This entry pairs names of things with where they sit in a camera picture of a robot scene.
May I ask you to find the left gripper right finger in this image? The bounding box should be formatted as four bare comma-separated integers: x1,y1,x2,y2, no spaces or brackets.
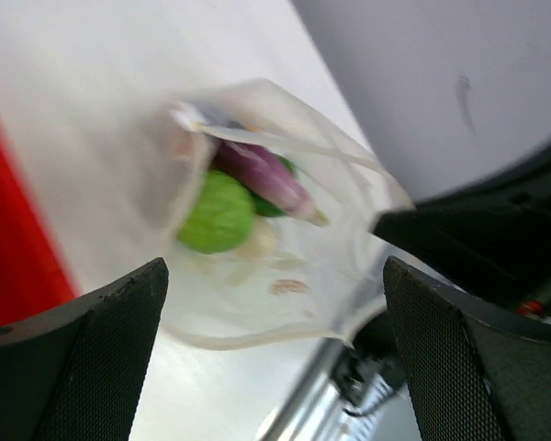
383,256,551,440

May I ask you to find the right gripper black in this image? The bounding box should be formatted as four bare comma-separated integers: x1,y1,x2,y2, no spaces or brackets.
374,141,551,318

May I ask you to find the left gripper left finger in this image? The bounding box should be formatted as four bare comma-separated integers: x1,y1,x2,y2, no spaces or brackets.
0,258,169,441

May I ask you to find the round green cabbage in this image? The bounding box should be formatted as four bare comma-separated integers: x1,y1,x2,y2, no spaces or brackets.
176,170,255,254

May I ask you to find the clear zip top bag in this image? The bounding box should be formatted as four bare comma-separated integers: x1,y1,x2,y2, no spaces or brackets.
162,80,412,351

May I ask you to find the purple eggplant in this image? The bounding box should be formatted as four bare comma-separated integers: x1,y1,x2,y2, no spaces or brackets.
214,141,329,227

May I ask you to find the red plastic tray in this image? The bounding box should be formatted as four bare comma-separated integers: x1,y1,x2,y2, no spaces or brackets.
0,132,75,327

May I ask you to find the aluminium rail base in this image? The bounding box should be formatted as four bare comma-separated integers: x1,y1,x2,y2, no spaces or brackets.
255,341,421,441

